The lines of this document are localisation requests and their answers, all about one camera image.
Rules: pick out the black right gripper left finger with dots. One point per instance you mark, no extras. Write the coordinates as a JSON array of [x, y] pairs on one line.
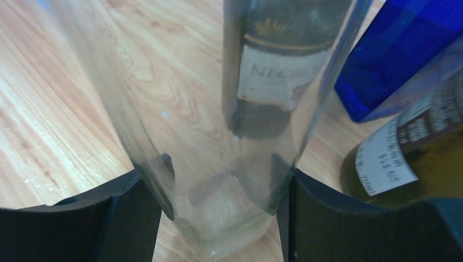
[[116, 221]]

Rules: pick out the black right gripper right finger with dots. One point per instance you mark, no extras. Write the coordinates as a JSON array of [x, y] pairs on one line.
[[318, 223]]

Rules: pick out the dark bottle barcode label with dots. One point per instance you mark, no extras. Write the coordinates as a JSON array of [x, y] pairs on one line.
[[416, 155]]

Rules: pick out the clear glass bottle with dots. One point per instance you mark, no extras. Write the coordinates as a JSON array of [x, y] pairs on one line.
[[157, 67]]

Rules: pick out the dark bottle white label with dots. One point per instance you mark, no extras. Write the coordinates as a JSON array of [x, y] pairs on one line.
[[272, 52]]

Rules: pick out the blue square glass bottle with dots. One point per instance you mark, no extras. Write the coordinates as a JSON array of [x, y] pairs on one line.
[[407, 50]]

